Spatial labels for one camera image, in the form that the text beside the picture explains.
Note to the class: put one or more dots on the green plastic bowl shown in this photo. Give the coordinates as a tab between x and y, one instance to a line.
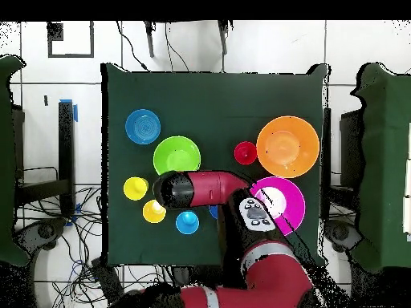
176	154

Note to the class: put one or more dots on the red plastic cup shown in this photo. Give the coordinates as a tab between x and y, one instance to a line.
245	153

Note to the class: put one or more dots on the light blue plastic bowl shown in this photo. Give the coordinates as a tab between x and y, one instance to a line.
143	126

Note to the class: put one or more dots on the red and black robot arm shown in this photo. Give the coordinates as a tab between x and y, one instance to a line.
208	192

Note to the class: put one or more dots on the dark blue plastic bowl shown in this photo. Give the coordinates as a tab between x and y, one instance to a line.
213	211

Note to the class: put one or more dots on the light blue plastic cup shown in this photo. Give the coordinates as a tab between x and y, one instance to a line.
187	223

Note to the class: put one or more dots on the dark green table cloth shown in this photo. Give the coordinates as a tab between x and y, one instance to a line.
205	106

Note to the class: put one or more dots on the yellow plastic cup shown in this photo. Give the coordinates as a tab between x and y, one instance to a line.
152	213
135	189

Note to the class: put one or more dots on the large yellow-orange plastic bowl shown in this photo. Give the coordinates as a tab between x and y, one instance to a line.
288	146

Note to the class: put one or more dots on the large pink plastic bowl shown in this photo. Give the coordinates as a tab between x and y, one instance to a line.
293	199

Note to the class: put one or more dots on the black stand leg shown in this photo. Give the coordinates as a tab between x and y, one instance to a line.
223	38
149	41

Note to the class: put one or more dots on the blue tape strip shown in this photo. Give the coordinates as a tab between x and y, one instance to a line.
75	112

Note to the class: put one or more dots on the black power strip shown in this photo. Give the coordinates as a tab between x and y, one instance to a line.
107	280

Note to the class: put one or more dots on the green cloth side table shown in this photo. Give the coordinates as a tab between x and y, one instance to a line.
385	160
6	160

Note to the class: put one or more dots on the black stand post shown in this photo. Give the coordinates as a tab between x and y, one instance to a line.
66	144

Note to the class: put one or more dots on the black square floor frame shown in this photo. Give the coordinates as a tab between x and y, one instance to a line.
54	32

